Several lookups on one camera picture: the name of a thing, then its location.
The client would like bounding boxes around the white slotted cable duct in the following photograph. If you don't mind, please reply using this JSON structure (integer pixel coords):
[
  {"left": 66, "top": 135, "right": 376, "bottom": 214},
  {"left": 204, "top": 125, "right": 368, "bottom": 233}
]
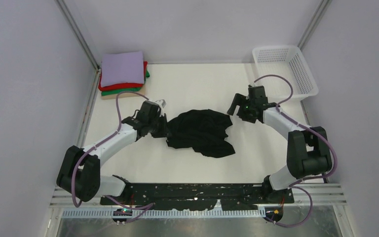
[{"left": 62, "top": 207, "right": 265, "bottom": 219}]

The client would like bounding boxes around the folded beige t shirt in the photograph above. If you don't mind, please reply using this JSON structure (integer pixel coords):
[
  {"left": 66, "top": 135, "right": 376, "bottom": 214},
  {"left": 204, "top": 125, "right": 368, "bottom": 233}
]
[{"left": 101, "top": 86, "right": 146, "bottom": 100}]

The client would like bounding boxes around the black t shirt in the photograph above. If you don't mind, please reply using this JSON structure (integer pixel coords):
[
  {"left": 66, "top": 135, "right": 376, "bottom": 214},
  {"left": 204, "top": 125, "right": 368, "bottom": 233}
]
[{"left": 166, "top": 109, "right": 235, "bottom": 158}]

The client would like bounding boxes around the folded green t shirt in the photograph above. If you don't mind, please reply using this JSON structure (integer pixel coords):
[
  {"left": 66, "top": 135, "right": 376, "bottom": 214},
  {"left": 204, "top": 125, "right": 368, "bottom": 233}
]
[{"left": 98, "top": 75, "right": 146, "bottom": 99}]

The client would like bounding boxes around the white plastic basket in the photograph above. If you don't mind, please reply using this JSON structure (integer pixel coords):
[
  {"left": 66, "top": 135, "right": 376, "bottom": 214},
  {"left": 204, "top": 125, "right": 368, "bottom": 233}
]
[{"left": 252, "top": 45, "right": 319, "bottom": 101}]

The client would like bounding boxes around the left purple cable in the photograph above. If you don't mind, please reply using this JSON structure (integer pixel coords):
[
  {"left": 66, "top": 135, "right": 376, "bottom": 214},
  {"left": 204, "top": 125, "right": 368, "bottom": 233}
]
[{"left": 71, "top": 91, "right": 156, "bottom": 224}]

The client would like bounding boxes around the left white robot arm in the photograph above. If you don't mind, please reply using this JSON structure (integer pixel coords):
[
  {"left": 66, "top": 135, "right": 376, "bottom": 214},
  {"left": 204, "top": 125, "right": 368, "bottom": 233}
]
[{"left": 56, "top": 100, "right": 170, "bottom": 202}]

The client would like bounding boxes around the folded red t shirt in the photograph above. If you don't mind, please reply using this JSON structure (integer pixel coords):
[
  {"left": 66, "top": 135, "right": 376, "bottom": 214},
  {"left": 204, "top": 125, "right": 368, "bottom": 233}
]
[{"left": 98, "top": 61, "right": 150, "bottom": 92}]

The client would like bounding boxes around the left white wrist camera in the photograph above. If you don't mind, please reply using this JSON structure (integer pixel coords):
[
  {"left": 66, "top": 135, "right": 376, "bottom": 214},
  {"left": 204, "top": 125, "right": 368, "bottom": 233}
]
[{"left": 155, "top": 99, "right": 166, "bottom": 109}]

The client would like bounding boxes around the folded lavender t shirt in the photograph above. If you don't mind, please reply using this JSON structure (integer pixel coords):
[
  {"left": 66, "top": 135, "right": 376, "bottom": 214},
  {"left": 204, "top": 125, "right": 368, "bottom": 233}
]
[{"left": 101, "top": 51, "right": 145, "bottom": 87}]

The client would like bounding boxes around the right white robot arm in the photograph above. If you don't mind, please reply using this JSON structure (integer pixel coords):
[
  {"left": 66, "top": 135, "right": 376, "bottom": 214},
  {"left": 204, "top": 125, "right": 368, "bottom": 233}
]
[{"left": 227, "top": 86, "right": 335, "bottom": 196}]

